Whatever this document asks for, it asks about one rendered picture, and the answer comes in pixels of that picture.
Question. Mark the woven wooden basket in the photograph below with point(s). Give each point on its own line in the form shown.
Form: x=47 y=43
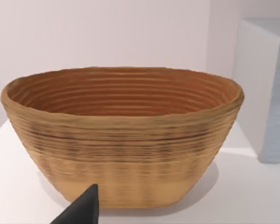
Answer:
x=121 y=144

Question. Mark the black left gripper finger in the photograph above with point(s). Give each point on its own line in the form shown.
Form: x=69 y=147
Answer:
x=85 y=208

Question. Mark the pale blue box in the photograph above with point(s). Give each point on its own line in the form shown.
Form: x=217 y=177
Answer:
x=276 y=105

